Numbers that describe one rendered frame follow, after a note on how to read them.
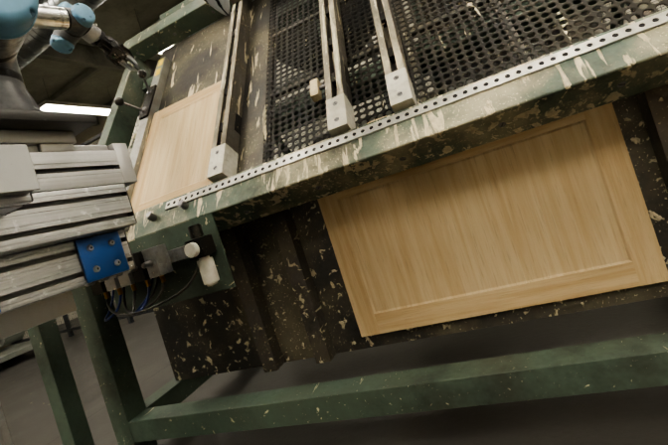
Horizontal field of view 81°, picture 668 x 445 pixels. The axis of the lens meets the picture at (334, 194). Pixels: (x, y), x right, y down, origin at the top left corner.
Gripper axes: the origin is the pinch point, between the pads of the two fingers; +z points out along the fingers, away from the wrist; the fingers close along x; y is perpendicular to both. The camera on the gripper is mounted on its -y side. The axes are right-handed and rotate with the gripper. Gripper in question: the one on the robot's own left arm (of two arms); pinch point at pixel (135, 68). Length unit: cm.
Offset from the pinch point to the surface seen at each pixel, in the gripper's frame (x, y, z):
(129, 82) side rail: -11.0, -22.9, 12.8
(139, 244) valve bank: -36, 84, 4
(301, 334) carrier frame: -24, 126, 52
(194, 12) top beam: 37.8, -16.0, 8.7
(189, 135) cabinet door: -1, 52, 9
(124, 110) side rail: -21.1, -7.4, 13.3
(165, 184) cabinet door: -19, 65, 8
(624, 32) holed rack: 93, 155, 1
